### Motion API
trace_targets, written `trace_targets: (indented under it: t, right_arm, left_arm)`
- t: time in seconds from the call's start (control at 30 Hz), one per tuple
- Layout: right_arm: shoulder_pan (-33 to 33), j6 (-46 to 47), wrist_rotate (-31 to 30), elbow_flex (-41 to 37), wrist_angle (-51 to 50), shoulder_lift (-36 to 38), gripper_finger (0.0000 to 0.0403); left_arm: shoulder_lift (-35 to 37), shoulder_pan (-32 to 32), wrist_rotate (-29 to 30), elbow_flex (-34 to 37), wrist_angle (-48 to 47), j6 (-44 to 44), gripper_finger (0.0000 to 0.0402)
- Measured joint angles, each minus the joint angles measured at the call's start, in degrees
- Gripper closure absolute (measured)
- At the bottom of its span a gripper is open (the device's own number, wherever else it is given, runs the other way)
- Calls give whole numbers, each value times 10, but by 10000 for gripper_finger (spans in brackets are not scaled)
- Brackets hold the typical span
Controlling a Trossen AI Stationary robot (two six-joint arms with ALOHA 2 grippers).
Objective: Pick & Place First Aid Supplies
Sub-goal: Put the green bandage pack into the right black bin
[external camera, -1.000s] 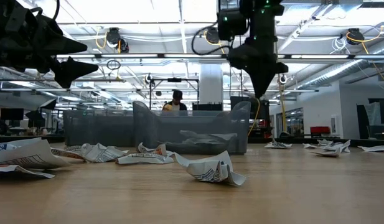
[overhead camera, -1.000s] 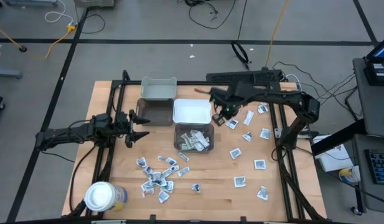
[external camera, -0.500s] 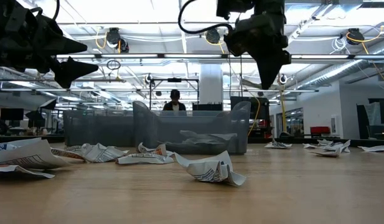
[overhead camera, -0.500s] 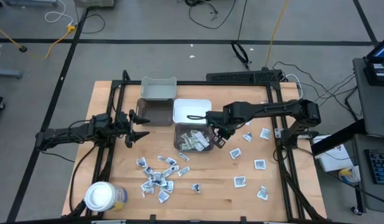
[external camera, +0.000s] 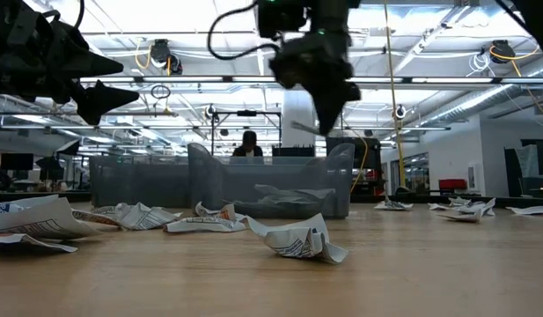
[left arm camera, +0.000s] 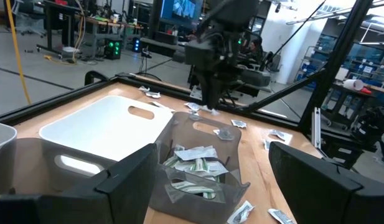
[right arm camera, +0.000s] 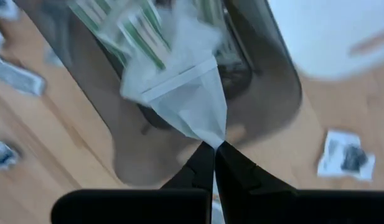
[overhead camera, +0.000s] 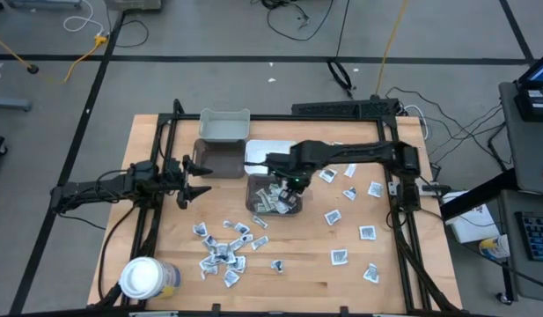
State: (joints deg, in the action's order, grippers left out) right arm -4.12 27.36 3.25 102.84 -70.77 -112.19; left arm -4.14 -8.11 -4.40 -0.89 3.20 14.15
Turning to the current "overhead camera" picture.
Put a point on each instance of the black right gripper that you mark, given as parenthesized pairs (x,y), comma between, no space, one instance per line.
(291,176)

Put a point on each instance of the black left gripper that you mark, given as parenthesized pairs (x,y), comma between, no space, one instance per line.
(176,180)

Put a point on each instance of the green striped bandage wrapper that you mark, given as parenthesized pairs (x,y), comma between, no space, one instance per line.
(275,187)
(264,206)
(264,193)

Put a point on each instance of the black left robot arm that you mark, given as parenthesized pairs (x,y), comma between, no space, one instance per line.
(90,189)

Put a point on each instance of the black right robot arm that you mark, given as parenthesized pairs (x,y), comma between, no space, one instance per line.
(354,152)

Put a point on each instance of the smoky translucent plastic bin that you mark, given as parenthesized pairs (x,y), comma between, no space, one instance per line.
(250,193)
(219,160)

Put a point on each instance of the white plastic bin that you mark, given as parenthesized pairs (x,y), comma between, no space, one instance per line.
(255,152)

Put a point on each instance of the light grey plastic bin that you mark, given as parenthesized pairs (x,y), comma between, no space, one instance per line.
(224,127)

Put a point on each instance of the black perforated metal bar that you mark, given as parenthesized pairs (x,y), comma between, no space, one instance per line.
(341,108)

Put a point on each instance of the white-lidded wipes canister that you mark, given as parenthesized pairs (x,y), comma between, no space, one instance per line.
(139,277)

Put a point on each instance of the white paper box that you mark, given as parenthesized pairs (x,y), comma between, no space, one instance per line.
(469,224)

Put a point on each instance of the black beam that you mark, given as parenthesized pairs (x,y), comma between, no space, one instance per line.
(478,196)

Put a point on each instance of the black floor socket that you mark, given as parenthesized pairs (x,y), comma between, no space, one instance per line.
(32,69)

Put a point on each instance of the grey table foot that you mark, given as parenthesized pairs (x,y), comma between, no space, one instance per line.
(9,104)
(42,3)

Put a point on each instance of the small yellow-label wipes canister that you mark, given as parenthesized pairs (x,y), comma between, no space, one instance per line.
(495,247)

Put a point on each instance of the black caster wheel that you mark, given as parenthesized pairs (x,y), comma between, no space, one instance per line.
(502,297)

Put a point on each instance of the grey side table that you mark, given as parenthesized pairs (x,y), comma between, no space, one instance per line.
(535,282)
(526,149)

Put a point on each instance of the black keyboard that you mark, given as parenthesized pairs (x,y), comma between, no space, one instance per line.
(537,235)

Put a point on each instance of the black laptop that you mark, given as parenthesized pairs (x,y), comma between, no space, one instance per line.
(537,101)

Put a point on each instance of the black aluminium frame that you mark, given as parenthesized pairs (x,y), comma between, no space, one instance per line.
(187,117)

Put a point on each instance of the silver mounting bracket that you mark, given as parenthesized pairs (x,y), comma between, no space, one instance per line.
(392,188)

